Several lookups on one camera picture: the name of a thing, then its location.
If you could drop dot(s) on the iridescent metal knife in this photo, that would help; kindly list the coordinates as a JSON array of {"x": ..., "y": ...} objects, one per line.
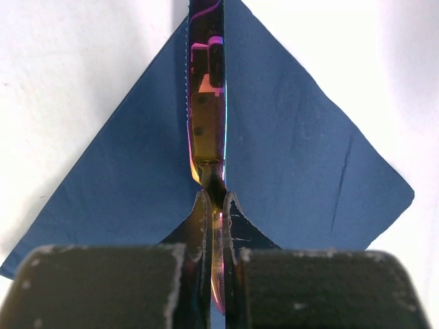
[{"x": 207, "y": 121}]

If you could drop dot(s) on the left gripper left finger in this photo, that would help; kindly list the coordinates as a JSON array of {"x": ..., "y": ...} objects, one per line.
[{"x": 143, "y": 286}]

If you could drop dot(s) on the dark blue paper napkin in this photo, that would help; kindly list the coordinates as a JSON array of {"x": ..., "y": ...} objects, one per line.
[{"x": 303, "y": 172}]

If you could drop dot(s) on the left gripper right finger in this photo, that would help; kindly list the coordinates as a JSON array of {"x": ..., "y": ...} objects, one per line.
[{"x": 269, "y": 287}]

